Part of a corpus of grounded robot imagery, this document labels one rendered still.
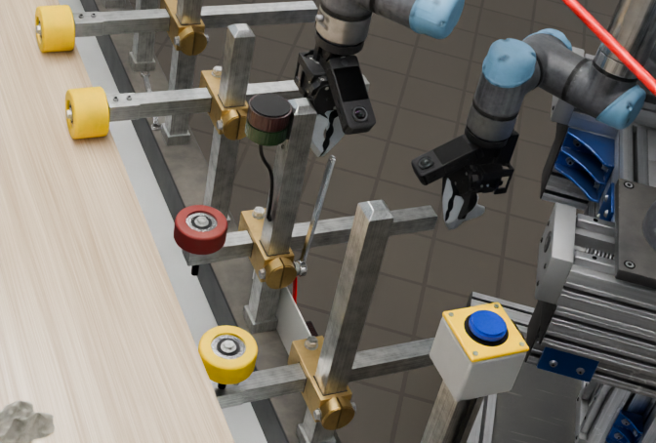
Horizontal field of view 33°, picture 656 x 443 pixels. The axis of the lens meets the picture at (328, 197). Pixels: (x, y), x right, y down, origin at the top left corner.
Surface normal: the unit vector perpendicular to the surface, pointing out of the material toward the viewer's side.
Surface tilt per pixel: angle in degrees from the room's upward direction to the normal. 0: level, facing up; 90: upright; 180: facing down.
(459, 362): 90
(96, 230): 0
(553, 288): 90
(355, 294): 90
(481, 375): 90
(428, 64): 0
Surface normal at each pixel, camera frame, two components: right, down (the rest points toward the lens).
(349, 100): 0.30, -0.33
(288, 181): 0.37, 0.64
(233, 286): 0.17, -0.76
